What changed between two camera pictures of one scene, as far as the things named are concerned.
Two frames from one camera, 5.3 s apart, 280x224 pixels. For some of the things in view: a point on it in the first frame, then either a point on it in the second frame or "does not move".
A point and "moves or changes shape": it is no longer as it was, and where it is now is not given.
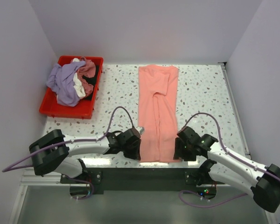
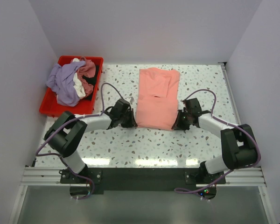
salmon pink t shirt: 158,108 moves or changes shape
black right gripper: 178,144 -> 178,125
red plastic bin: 84,109 does not move
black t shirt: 92,81 does not move
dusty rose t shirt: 88,70 does not move
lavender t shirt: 60,81 does not move
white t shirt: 78,86 does not move
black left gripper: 135,155 -> 132,123
